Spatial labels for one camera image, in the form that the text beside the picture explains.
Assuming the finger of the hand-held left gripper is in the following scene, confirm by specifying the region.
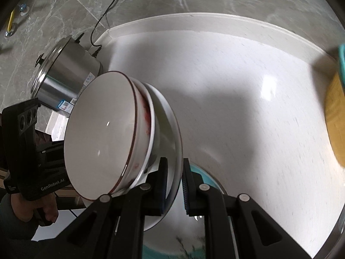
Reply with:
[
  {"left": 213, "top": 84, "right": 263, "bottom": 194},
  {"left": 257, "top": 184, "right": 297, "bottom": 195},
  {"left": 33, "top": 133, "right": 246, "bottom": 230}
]
[{"left": 38, "top": 142, "right": 66, "bottom": 169}]

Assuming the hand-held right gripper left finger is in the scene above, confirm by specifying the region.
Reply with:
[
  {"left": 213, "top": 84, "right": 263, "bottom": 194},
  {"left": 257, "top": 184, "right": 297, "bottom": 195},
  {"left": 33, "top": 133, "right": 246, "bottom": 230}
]
[{"left": 47, "top": 157, "right": 170, "bottom": 259}]

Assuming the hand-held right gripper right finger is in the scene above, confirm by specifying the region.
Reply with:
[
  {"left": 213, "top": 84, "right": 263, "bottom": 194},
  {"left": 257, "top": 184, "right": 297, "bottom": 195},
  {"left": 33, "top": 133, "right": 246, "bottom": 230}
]
[{"left": 181, "top": 158, "right": 306, "bottom": 259}]

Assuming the large teal floral plate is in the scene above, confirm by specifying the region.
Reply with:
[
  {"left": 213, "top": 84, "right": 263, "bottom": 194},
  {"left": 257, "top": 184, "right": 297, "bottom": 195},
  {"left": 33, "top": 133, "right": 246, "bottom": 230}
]
[{"left": 141, "top": 163, "right": 223, "bottom": 259}]

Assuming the large white bowl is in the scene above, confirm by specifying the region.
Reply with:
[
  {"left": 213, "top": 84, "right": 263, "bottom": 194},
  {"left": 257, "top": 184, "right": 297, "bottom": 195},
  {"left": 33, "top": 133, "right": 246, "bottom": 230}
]
[{"left": 129, "top": 81, "right": 184, "bottom": 232}]

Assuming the small patterned bowl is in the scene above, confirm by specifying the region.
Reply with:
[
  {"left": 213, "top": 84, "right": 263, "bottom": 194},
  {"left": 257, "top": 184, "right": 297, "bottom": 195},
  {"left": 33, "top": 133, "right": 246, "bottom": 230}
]
[{"left": 64, "top": 71, "right": 152, "bottom": 199}]

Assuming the medium white bowl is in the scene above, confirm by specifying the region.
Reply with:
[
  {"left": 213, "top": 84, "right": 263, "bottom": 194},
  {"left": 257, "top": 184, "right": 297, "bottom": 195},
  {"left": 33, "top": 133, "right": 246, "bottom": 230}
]
[{"left": 127, "top": 77, "right": 162, "bottom": 195}]

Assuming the person's left forearm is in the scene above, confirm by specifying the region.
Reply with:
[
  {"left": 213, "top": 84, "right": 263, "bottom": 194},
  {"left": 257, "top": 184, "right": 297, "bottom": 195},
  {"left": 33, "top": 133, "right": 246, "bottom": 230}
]
[{"left": 0, "top": 194, "right": 84, "bottom": 259}]

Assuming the person's left hand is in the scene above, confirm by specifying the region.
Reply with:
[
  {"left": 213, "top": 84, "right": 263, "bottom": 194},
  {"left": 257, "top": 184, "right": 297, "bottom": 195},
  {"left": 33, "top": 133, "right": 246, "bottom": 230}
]
[{"left": 11, "top": 192, "right": 59, "bottom": 226}]

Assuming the stainless steel rice cooker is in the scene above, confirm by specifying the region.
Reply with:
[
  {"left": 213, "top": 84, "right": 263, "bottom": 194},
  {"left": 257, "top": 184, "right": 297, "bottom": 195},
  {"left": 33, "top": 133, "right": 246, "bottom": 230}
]
[{"left": 35, "top": 36, "right": 104, "bottom": 112}]

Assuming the rice cooker lid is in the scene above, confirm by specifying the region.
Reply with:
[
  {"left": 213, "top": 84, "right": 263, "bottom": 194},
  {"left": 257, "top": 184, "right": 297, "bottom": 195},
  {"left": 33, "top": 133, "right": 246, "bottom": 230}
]
[{"left": 30, "top": 34, "right": 87, "bottom": 95}]

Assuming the teal colander basket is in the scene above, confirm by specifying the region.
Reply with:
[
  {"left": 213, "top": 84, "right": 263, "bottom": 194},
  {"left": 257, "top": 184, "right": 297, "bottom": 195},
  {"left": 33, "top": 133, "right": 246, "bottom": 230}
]
[{"left": 337, "top": 43, "right": 345, "bottom": 84}]

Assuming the black power cable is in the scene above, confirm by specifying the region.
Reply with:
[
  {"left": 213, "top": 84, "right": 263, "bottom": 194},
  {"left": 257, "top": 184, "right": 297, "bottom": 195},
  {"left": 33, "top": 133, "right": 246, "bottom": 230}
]
[{"left": 88, "top": 0, "right": 119, "bottom": 57}]

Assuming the yellow handled tool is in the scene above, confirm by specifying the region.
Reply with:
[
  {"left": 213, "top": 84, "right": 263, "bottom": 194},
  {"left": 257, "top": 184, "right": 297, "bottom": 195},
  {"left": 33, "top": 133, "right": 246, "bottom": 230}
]
[{"left": 7, "top": 9, "right": 16, "bottom": 31}]

